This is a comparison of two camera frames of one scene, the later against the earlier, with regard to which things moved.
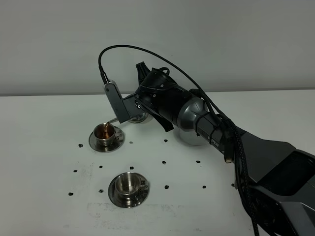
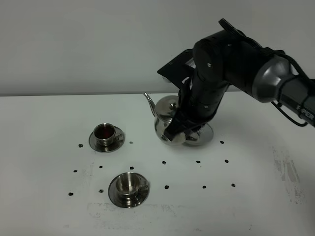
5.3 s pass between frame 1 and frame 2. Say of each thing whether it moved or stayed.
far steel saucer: stayed
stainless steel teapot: moved
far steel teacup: stayed
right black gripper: moved
